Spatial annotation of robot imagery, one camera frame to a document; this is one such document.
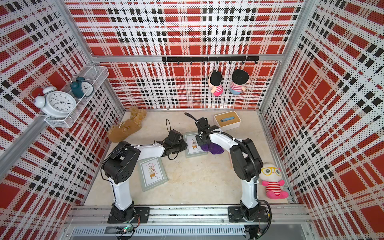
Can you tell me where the green picture frame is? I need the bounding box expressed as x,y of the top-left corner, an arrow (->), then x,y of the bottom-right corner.
138,157 -> 168,192
183,131 -> 208,158

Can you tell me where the purple cloth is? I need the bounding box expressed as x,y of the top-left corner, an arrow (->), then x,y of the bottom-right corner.
201,143 -> 225,155

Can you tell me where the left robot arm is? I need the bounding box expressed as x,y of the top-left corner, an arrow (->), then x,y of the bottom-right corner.
101,130 -> 188,224

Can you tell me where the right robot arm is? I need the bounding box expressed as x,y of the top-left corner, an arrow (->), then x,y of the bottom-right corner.
195,118 -> 265,221

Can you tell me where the white tissue box wooden lid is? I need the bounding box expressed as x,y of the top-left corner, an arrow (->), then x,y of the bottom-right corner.
214,111 -> 242,131

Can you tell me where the doll with pink clothes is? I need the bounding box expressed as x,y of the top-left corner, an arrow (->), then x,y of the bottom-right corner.
208,70 -> 223,97

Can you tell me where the brown plush toy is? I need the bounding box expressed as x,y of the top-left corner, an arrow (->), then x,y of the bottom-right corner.
107,106 -> 147,143

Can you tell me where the doll with blue clothes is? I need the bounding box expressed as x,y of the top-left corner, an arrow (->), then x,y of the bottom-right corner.
230,69 -> 250,95

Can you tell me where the white pink plush toy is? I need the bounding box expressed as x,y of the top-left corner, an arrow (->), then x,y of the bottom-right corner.
259,163 -> 289,200

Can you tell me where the green circuit board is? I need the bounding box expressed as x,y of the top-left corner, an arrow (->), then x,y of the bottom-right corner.
115,227 -> 133,235

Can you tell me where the teal alarm clock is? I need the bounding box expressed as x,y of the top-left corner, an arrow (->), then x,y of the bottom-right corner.
70,77 -> 94,99

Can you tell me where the white alarm clock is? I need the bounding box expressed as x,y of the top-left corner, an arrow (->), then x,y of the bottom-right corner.
34,86 -> 77,119

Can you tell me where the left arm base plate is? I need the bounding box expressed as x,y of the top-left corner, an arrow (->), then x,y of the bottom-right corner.
107,205 -> 151,224

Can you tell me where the black hook rail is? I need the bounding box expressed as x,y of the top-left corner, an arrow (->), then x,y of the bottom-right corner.
162,56 -> 260,64

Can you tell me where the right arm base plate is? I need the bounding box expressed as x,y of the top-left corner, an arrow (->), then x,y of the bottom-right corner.
228,206 -> 269,223

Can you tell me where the white wire shelf basket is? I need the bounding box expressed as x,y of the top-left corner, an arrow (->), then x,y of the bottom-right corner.
45,66 -> 109,128

